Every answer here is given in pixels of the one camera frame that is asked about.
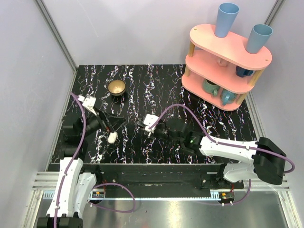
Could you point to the right blue plastic cup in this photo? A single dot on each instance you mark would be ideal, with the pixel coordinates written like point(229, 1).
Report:
point(259, 35)

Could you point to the pink mug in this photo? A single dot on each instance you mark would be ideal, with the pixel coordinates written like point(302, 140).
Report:
point(221, 62)

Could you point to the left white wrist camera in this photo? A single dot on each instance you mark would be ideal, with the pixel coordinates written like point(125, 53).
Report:
point(88, 103)

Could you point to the blue plastic cup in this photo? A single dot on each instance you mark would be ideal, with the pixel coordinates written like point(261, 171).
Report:
point(227, 12)
point(259, 35)

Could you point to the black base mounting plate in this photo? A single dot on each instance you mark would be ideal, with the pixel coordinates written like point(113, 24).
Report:
point(155, 180)

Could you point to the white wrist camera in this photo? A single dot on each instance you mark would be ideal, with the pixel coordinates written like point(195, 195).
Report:
point(88, 103)
point(148, 121)

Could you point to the brown ceramic bowl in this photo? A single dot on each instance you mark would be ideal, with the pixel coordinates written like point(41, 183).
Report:
point(117, 87)

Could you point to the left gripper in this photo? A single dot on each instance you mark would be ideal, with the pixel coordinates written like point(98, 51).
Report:
point(103, 121)

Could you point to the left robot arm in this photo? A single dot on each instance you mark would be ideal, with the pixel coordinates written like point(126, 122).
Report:
point(75, 183)

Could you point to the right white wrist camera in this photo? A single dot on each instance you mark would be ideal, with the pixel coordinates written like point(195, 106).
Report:
point(148, 121)

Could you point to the pink three-tier shelf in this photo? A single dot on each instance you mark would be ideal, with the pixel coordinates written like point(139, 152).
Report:
point(201, 63)

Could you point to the left blue plastic cup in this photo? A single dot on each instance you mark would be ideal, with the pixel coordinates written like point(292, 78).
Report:
point(227, 12)

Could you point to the green ceramic mug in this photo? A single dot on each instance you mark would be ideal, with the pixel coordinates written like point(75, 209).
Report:
point(210, 87)

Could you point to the dark blue mug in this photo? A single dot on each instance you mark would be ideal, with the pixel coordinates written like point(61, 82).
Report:
point(241, 72)

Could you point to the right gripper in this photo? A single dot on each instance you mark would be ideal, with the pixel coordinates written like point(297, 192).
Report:
point(155, 128)

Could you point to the white earbud charging case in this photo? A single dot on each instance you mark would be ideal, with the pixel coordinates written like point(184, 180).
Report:
point(112, 137)

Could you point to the light blue ceramic mug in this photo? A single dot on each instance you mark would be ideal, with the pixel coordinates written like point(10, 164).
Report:
point(227, 97)

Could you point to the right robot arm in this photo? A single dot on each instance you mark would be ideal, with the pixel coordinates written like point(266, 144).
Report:
point(263, 159)

